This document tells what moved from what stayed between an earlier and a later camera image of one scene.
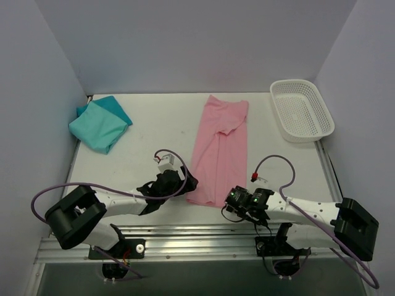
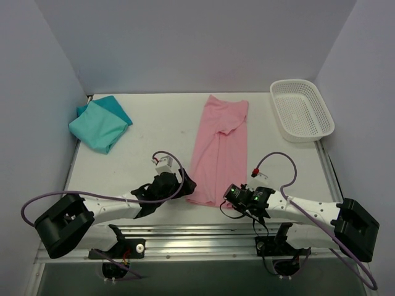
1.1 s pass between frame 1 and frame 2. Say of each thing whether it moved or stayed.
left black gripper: stayed
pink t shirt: stayed
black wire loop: moved
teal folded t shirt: stayed
